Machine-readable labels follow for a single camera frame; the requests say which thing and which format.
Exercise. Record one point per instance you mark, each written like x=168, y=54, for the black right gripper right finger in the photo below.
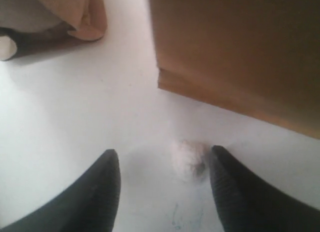
x=247, y=203

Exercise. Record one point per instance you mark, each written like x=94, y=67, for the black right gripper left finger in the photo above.
x=90, y=204

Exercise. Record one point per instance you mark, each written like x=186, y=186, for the white pebble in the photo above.
x=189, y=160

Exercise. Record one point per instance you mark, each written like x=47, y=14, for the brown paper shopping bag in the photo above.
x=259, y=58

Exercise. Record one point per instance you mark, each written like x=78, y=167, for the brown coffee pouch orange label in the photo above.
x=31, y=23

